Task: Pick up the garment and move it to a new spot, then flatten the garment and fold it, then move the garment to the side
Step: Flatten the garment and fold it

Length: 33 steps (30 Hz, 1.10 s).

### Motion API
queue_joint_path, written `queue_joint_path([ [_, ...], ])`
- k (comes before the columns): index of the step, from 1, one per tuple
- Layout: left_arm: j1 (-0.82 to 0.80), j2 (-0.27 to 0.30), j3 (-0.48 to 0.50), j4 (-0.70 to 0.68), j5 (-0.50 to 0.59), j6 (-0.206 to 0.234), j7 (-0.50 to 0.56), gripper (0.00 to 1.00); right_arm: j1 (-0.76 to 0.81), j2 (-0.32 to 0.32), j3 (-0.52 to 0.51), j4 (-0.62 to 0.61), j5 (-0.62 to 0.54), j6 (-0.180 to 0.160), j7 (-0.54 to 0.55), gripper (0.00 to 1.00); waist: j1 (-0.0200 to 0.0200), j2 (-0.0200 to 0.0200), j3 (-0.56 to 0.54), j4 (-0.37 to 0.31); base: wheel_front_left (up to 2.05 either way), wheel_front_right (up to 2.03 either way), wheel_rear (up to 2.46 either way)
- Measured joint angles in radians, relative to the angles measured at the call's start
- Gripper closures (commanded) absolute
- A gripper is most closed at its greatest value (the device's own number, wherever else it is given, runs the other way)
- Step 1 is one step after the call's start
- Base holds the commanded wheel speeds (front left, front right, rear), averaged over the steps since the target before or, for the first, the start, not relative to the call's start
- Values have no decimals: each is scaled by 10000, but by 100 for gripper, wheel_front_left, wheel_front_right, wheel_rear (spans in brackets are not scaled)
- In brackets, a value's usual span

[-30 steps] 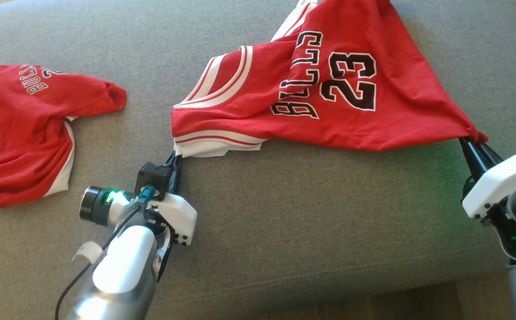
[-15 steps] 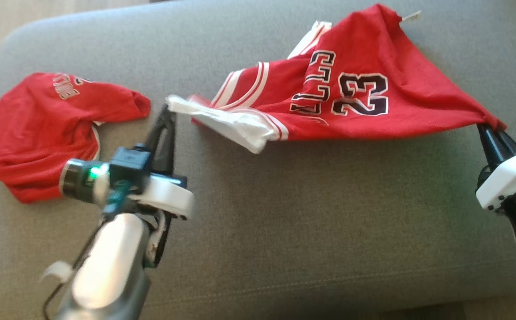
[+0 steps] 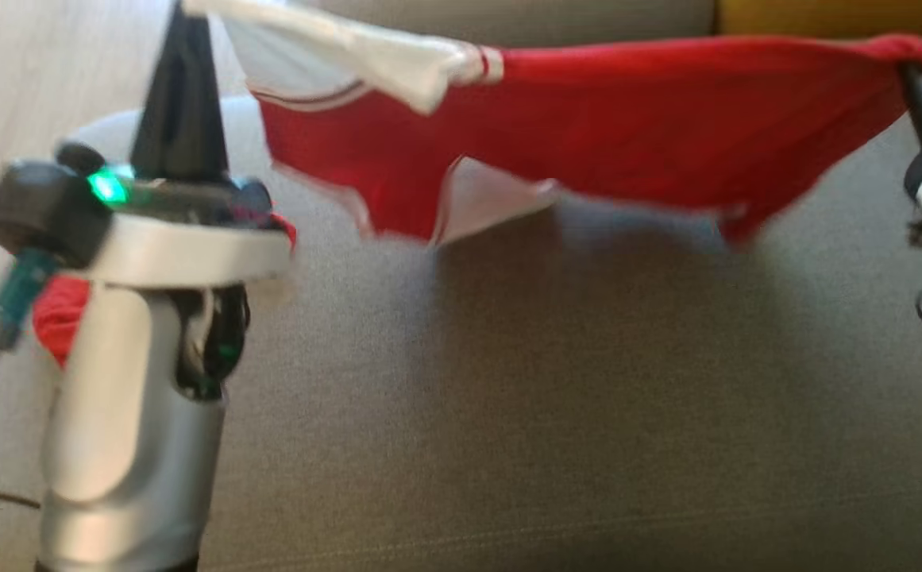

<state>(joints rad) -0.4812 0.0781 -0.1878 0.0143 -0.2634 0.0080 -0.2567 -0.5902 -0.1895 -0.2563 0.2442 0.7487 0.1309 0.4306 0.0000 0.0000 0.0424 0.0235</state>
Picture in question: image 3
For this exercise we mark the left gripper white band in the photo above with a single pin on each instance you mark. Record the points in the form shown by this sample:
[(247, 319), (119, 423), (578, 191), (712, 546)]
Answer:
[(190, 250)]

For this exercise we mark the red shorts white stripe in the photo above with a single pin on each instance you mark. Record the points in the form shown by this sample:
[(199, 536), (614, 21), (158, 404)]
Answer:
[(59, 318)]

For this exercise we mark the red basketball jersey number 23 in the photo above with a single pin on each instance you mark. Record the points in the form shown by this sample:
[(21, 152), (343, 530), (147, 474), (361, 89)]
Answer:
[(627, 119)]

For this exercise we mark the yellow cushion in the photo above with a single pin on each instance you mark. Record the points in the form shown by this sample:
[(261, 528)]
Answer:
[(826, 16)]

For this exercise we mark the grey sofa back cushion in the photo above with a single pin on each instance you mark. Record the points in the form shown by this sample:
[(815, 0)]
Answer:
[(588, 16)]

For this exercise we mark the grey fabric sofa seat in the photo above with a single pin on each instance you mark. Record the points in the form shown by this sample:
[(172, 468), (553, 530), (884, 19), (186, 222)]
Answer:
[(508, 397)]

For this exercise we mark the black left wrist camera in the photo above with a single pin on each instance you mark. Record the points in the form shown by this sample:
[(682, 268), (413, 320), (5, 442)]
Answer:
[(40, 210)]

